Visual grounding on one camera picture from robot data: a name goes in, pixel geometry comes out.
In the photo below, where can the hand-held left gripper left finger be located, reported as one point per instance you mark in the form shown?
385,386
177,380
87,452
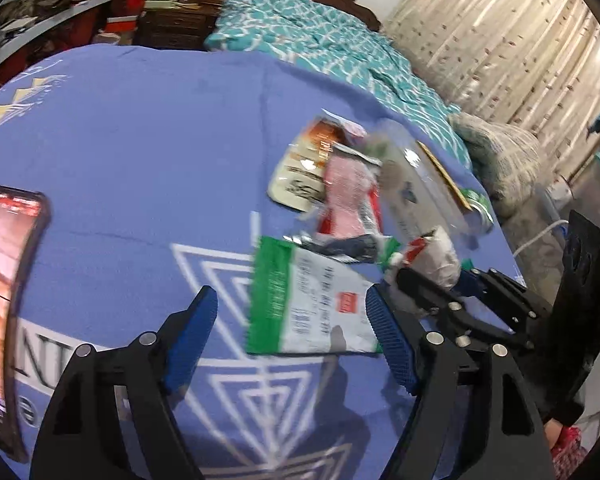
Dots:
192,340

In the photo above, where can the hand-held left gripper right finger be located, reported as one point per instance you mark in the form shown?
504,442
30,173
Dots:
387,335

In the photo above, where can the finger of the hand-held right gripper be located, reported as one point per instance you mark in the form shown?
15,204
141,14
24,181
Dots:
430,295
472,282

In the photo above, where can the white wrapper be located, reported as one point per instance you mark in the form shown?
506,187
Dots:
440,255

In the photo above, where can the green drink can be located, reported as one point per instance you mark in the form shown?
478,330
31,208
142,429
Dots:
476,205

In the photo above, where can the dark wrapper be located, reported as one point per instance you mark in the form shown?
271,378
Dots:
350,247

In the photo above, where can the green and white packet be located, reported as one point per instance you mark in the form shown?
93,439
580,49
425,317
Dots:
300,300

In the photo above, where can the pink snack packet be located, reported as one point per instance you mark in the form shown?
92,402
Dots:
347,195

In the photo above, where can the brown and white packet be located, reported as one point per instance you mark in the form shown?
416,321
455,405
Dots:
300,170

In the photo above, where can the grey patterned pillow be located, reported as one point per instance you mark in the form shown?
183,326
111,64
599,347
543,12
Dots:
505,155

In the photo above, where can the red patterned clothing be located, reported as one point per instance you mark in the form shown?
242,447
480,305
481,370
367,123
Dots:
565,452

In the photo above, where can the blue printed tablecloth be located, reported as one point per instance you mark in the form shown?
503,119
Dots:
130,160

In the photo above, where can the black smartphone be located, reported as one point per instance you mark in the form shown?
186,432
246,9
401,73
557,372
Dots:
10,260

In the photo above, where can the beige leaf print curtain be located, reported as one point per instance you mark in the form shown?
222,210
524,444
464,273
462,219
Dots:
505,35

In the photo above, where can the teal patterned quilt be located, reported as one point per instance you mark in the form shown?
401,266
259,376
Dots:
300,45

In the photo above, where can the dark wooden nightstand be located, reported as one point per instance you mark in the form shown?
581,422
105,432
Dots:
175,27

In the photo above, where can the stack of books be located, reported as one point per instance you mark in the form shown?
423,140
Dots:
170,2

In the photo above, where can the grey metal shelf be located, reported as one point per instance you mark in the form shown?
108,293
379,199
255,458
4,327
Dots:
55,15

